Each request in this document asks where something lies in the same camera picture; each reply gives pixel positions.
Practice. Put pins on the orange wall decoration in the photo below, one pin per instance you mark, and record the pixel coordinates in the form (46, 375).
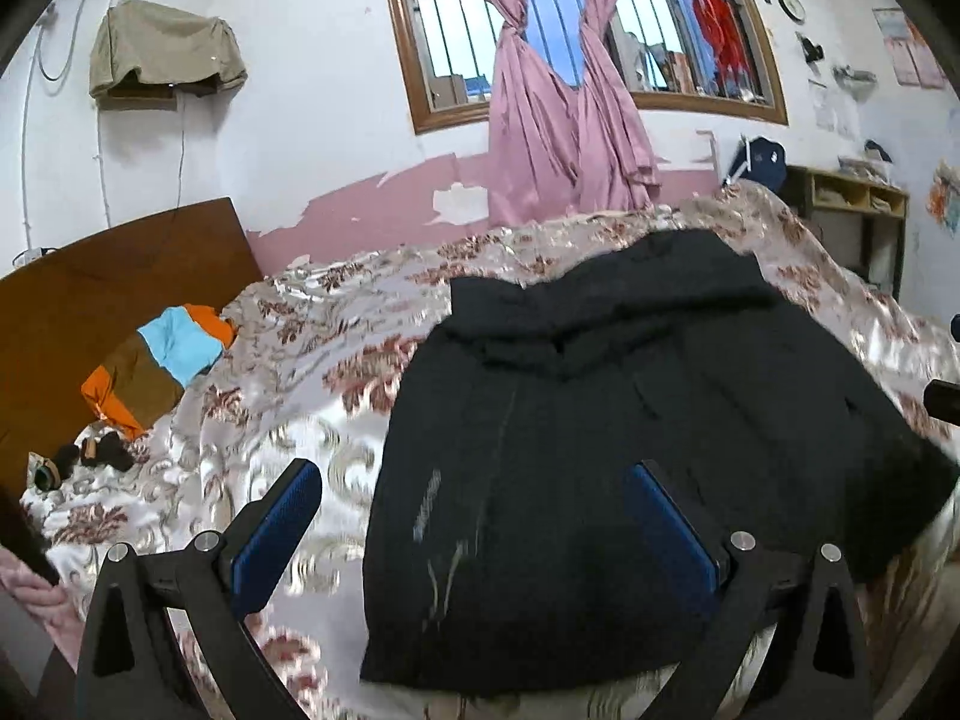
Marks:
(946, 199)

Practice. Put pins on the dark cloth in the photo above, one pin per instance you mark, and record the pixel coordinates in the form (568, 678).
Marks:
(19, 532)

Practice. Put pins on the black wall-hung item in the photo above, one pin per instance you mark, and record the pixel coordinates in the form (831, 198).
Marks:
(810, 49)

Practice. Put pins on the pink curtain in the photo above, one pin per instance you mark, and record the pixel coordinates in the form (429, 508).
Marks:
(611, 127)
(529, 135)

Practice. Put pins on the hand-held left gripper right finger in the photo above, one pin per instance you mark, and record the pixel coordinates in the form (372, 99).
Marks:
(671, 532)

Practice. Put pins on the white wall paper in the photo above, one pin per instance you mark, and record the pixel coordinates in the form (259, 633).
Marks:
(829, 112)

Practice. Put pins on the round wall clock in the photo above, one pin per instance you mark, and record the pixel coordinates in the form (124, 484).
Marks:
(792, 6)

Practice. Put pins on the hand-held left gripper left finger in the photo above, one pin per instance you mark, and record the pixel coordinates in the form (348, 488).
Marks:
(274, 540)

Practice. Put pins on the red hanging garment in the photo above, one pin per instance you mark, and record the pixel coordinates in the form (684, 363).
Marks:
(718, 34)

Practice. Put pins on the black padded jacket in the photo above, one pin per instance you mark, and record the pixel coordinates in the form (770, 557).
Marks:
(600, 405)

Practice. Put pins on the cloth-covered wall unit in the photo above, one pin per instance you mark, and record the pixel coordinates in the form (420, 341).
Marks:
(165, 41)

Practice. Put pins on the wooden framed barred window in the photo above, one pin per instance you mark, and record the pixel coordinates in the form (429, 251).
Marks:
(420, 52)

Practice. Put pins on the dark blue backpack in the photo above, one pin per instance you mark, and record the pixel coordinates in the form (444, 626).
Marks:
(761, 161)

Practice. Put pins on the black socks pair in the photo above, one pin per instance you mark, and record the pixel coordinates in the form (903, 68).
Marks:
(109, 450)

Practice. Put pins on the orange blue brown pillow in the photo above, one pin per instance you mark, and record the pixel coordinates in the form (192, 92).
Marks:
(180, 341)

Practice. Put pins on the wall power socket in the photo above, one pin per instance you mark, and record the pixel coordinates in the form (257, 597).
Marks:
(34, 255)

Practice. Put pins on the wall air conditioner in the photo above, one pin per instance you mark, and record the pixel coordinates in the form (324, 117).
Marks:
(142, 99)

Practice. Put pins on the wooden shelf desk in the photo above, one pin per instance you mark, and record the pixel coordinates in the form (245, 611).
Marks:
(885, 240)

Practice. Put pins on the floral satin blanket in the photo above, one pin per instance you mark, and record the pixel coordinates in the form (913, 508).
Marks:
(315, 360)

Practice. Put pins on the wall calendar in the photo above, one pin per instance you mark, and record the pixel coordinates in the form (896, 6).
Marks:
(907, 49)

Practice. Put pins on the wooden bed headboard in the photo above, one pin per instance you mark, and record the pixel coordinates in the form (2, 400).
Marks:
(75, 300)

